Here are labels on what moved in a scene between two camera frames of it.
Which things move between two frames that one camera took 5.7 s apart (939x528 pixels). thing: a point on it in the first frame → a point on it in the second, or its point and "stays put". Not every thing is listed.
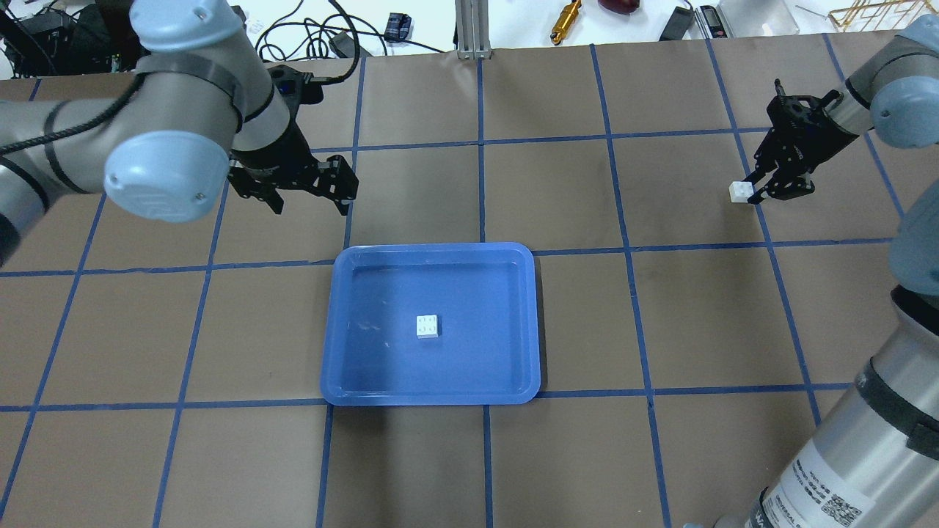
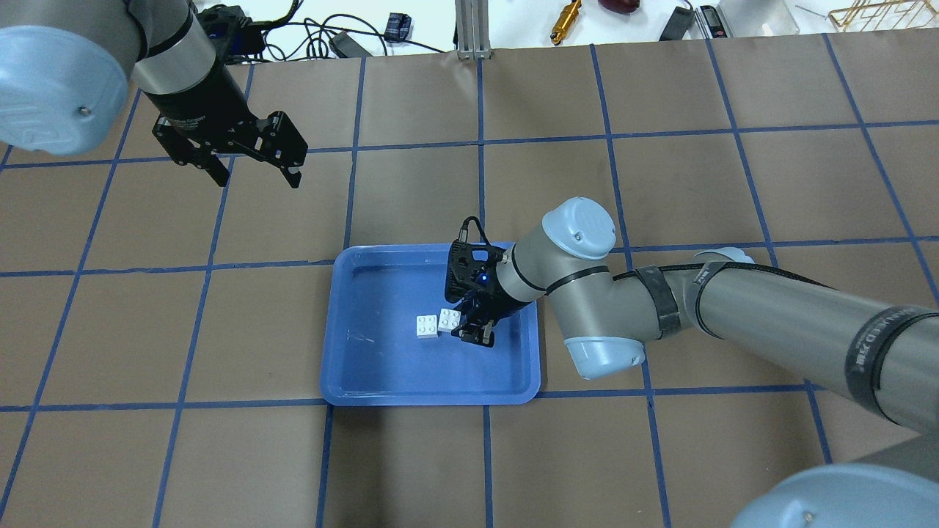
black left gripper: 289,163 → 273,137
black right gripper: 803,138 → 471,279
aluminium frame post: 472,29 stays put
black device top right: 678,24 stays put
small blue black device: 397,27 stays put
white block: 740,191 → 449,320
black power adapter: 344,43 stays put
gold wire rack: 880,15 stays put
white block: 427,326 stays put
